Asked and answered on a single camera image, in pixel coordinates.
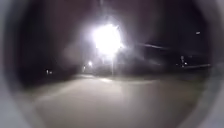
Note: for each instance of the street lamp pole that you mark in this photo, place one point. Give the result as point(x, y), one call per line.
point(89, 64)
point(112, 63)

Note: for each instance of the grey asphalt path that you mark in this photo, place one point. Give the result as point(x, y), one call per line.
point(113, 103)

